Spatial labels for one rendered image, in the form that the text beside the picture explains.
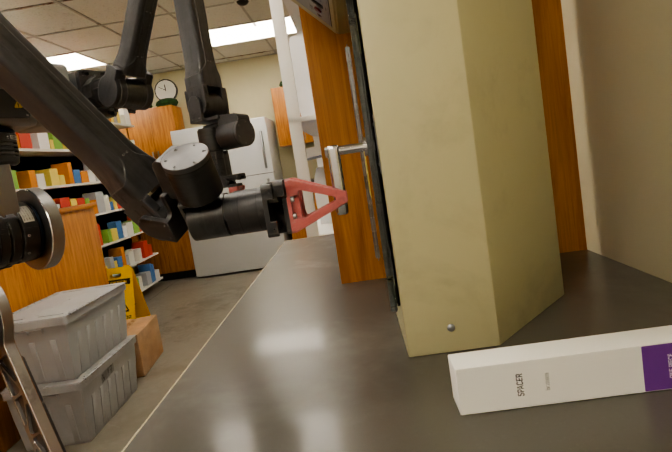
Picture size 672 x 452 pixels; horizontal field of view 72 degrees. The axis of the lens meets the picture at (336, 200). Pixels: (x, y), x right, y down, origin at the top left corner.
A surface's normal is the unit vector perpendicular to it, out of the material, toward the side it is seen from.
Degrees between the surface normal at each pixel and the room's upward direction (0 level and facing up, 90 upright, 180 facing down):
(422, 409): 0
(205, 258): 90
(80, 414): 95
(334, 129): 90
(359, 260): 90
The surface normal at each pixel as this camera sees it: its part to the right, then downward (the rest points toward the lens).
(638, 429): -0.15, -0.98
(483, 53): 0.68, -0.04
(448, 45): -0.04, 0.10
